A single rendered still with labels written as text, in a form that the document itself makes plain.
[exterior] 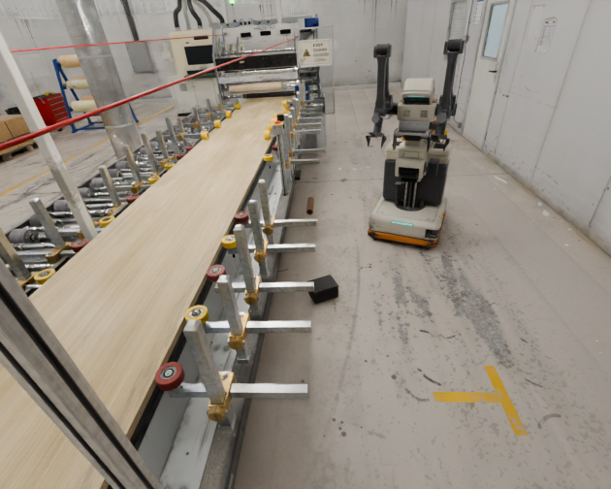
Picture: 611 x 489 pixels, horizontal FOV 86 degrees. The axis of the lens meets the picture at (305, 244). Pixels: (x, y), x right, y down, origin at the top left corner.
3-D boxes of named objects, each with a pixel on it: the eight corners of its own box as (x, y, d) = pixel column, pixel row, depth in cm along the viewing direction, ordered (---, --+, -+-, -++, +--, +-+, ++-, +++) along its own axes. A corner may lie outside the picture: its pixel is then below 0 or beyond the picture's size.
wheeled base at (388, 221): (383, 207, 364) (385, 186, 350) (445, 215, 339) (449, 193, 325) (366, 238, 314) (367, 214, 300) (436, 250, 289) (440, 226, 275)
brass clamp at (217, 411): (239, 380, 108) (236, 372, 105) (228, 422, 97) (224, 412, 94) (220, 380, 108) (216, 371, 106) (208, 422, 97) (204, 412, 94)
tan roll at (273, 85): (316, 87, 498) (316, 78, 492) (316, 88, 488) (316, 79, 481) (224, 93, 510) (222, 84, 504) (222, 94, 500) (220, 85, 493)
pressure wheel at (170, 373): (186, 406, 102) (176, 382, 95) (161, 407, 102) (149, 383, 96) (194, 382, 108) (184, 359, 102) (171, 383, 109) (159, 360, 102)
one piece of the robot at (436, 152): (387, 199, 349) (393, 116, 303) (441, 207, 327) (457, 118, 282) (378, 213, 324) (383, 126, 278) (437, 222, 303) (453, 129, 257)
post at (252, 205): (270, 282, 173) (256, 199, 146) (269, 286, 170) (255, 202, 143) (263, 282, 173) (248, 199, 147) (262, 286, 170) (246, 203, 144)
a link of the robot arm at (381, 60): (392, 44, 213) (375, 45, 218) (390, 45, 209) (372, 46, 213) (388, 114, 237) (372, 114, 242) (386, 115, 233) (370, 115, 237)
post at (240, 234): (261, 314, 151) (243, 223, 124) (260, 320, 148) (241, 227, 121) (254, 314, 151) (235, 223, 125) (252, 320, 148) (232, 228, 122)
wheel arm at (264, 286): (314, 288, 145) (313, 280, 143) (313, 293, 143) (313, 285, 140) (218, 289, 149) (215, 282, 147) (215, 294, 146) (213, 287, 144)
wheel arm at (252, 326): (311, 327, 123) (310, 319, 121) (311, 335, 120) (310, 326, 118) (199, 328, 127) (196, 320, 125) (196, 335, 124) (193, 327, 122)
